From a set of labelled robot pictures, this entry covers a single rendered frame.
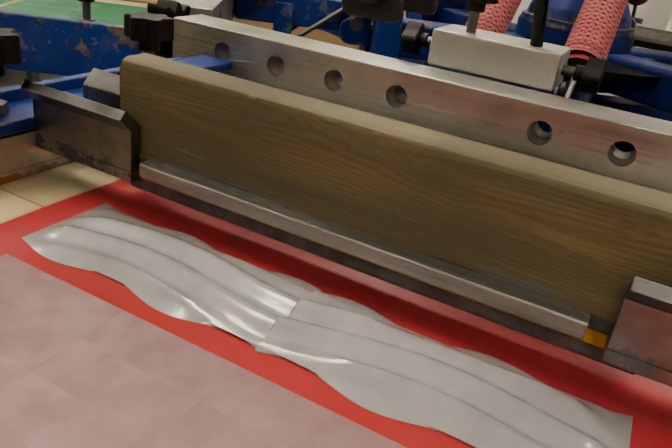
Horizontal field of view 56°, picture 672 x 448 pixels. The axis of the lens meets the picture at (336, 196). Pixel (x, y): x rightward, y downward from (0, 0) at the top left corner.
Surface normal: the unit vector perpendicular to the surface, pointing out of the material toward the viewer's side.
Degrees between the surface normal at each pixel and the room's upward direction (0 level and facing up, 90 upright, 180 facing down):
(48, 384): 0
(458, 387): 28
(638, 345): 90
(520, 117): 90
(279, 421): 0
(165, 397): 0
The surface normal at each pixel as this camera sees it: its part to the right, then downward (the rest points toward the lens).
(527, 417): -0.20, -0.67
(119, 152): -0.47, 0.30
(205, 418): 0.13, -0.91
